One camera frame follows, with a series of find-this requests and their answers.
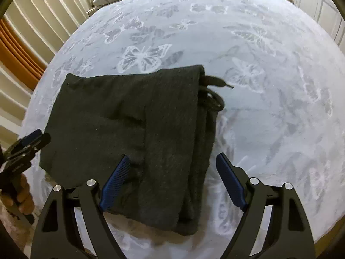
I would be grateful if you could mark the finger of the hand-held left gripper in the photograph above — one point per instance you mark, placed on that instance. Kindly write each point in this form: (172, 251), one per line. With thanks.
(40, 141)
(29, 137)

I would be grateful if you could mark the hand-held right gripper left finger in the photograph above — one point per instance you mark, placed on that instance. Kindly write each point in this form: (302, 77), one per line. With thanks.
(116, 183)

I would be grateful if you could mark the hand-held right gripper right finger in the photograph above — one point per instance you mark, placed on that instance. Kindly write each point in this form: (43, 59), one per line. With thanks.
(231, 183)

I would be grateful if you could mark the black pants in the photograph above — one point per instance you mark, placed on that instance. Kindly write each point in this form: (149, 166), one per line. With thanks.
(121, 113)

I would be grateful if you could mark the person's left hand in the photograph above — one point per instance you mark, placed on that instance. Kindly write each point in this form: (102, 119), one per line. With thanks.
(27, 199)

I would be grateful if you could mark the orange curtain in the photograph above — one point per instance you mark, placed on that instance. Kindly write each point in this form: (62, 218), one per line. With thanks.
(18, 54)

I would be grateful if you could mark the bed with butterfly sheet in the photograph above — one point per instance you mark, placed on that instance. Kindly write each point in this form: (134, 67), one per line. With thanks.
(269, 86)

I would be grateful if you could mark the white nightstand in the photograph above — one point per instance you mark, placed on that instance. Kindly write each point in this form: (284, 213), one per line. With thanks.
(91, 10)

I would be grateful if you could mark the white wardrobe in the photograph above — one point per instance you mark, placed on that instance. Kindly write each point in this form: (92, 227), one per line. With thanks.
(318, 2)

